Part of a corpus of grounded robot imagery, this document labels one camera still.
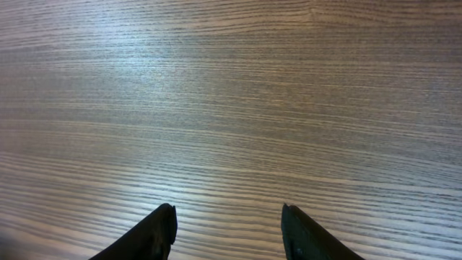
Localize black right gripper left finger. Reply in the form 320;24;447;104
90;203;178;260

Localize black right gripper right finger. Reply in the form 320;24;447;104
281;204;364;260

